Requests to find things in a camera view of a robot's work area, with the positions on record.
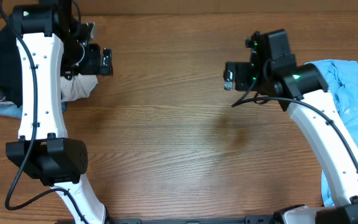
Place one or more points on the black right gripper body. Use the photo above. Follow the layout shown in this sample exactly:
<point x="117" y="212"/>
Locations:
<point x="248" y="79"/>

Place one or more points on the plain black t-shirt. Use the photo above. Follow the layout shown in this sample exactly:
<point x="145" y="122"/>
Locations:
<point x="10" y="68"/>

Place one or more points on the blue folded jeans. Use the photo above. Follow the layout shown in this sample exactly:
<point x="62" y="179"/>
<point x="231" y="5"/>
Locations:
<point x="11" y="110"/>

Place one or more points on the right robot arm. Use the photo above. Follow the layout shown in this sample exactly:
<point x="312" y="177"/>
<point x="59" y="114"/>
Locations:
<point x="303" y="93"/>

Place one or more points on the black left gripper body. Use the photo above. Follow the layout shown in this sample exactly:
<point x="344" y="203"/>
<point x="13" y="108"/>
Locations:
<point x="80" y="60"/>

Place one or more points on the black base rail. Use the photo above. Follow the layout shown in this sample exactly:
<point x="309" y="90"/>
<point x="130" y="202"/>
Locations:
<point x="249" y="219"/>

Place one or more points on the light blue crumpled garment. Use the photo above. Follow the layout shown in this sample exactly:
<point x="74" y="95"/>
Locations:
<point x="342" y="78"/>

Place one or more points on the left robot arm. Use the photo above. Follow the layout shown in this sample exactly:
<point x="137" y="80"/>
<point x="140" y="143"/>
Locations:
<point x="52" y="42"/>

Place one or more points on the beige folded trousers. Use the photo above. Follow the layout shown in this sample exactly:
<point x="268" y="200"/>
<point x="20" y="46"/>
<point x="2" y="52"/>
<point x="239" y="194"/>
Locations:
<point x="80" y="86"/>

